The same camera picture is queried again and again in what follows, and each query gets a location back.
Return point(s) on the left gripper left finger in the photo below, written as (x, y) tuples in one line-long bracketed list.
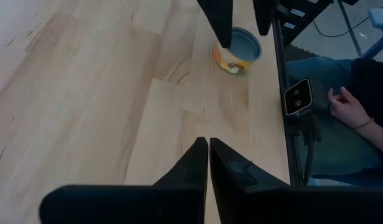
[(185, 193)]

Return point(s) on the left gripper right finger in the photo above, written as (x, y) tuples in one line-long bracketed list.
[(238, 193)]

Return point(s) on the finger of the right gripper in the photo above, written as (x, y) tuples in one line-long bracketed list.
[(264, 15), (220, 18)]

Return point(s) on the mushroom pieces label can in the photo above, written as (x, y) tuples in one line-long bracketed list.
[(244, 49)]

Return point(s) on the person's forearm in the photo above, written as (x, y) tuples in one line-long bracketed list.
[(378, 137)]

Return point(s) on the person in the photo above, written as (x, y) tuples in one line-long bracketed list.
[(319, 71)]

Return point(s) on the grey metal rod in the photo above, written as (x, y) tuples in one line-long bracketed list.
[(350, 28)]

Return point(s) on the light blue furniture leg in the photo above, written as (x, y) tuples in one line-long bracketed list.
[(381, 18)]

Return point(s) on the person's hand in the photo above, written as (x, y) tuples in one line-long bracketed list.
[(347, 109)]

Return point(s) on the black aluminium table frame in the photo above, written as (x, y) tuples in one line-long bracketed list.
[(280, 62)]

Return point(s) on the small black stereo camera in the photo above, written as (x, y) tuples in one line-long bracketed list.
[(298, 97)]

